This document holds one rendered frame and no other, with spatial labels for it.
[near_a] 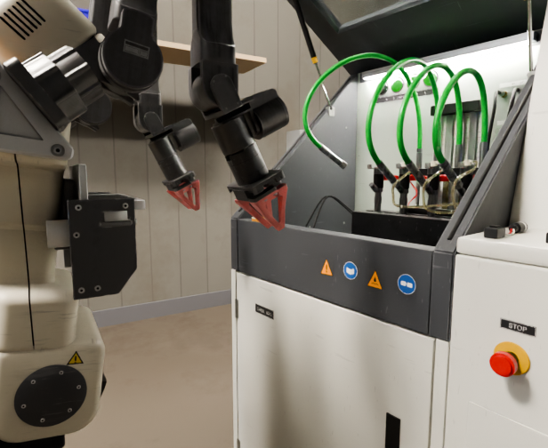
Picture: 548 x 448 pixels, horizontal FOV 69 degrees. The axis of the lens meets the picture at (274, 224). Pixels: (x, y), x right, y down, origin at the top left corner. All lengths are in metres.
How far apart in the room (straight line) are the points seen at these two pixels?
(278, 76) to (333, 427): 2.94
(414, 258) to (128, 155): 2.48
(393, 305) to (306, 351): 0.31
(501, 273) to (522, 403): 0.20
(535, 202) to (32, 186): 0.91
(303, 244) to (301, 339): 0.25
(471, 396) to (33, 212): 0.79
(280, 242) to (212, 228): 2.20
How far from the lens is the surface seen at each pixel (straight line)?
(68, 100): 0.58
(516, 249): 0.71
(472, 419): 0.82
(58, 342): 0.76
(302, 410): 1.13
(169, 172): 1.05
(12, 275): 0.77
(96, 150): 2.98
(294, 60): 3.67
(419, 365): 0.84
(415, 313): 0.81
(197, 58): 0.65
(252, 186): 0.63
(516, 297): 0.72
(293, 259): 1.01
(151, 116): 1.03
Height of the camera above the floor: 1.09
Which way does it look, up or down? 7 degrees down
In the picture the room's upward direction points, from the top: straight up
